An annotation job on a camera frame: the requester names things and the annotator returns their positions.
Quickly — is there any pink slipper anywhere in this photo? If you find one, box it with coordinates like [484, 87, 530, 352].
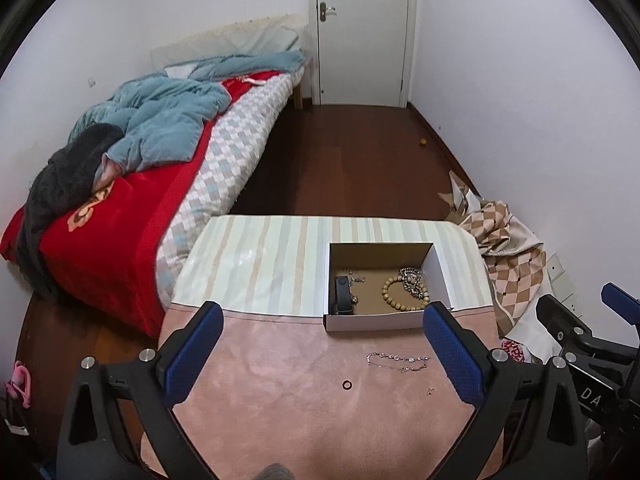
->
[4, 360, 34, 407]

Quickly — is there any wooden bed frame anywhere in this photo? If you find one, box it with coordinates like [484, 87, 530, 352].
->
[292, 56, 317, 109]

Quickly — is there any wooden bead bracelet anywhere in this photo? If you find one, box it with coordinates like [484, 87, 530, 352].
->
[382, 276, 430, 311]

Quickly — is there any white cardboard box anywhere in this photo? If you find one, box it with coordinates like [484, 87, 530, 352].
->
[322, 242, 455, 332]

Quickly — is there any white wall outlet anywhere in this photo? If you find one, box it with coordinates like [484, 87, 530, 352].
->
[546, 254, 582, 312]

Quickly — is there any striped table cloth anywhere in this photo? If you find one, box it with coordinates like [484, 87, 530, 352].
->
[170, 215, 496, 319]

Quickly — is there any pink suede table mat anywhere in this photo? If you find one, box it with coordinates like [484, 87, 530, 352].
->
[141, 303, 507, 480]

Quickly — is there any black smart band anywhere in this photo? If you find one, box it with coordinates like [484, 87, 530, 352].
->
[333, 275, 354, 315]

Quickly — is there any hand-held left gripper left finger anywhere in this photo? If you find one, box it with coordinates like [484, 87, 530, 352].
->
[56, 301, 224, 480]

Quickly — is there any dark grey fleece garment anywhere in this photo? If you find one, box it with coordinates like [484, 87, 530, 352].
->
[16, 122, 126, 302]

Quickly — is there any silver link bracelet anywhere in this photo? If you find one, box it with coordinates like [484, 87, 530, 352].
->
[398, 267, 426, 306]

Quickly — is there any white door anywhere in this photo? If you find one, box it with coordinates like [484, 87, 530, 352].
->
[306, 0, 419, 108]

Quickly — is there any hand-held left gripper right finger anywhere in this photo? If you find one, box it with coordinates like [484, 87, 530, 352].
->
[422, 301, 589, 480]

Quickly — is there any beige checkered cloth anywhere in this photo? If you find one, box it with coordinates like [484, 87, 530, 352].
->
[438, 170, 557, 334]

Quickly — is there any silver chain necklace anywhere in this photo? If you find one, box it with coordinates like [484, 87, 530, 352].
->
[366, 352, 432, 372]

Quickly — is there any light blue quilt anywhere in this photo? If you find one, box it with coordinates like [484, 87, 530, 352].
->
[67, 50, 306, 175]

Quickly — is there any red and white packet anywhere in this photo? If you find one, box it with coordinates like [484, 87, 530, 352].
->
[500, 338, 544, 365]

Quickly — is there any white padded headboard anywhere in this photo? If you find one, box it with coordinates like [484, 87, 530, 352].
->
[150, 14, 311, 72]

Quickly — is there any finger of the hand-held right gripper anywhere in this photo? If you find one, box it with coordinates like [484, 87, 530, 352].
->
[536, 295, 640, 361]
[601, 282, 640, 322]

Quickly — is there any checkered mattress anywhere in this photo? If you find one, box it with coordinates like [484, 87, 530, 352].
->
[156, 72, 294, 311]

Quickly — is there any bed with red blanket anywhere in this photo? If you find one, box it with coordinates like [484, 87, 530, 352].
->
[0, 71, 291, 339]

